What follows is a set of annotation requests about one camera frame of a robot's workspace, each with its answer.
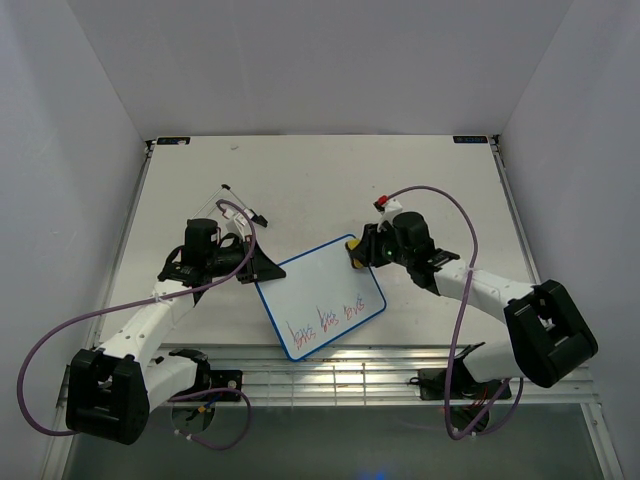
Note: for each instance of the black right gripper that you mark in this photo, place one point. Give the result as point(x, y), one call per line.
point(370, 244)

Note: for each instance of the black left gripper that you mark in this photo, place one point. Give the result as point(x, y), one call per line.
point(260, 268)

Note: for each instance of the yellow black whiteboard eraser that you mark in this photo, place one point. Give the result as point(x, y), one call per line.
point(351, 247)

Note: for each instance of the blue framed whiteboard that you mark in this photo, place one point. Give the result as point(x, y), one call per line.
point(321, 299)

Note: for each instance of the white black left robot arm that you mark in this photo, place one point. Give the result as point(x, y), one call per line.
point(114, 388)

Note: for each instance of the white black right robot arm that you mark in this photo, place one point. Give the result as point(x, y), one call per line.
point(548, 336)

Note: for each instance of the black right corner label sticker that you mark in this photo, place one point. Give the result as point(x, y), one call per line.
point(470, 139)

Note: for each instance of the black corner label sticker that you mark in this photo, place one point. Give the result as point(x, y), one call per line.
point(470, 139)
point(173, 141)

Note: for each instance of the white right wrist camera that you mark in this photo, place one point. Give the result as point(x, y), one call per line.
point(388, 208)

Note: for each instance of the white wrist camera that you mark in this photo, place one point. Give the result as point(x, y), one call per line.
point(388, 208)
point(238, 223)

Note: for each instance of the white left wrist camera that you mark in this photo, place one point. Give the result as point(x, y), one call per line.
point(238, 223)

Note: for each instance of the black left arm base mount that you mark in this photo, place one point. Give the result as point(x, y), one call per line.
point(220, 385)

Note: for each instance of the aluminium table edge rail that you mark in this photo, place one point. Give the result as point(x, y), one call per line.
point(341, 376)

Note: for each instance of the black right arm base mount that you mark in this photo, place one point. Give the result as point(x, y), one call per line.
point(431, 385)

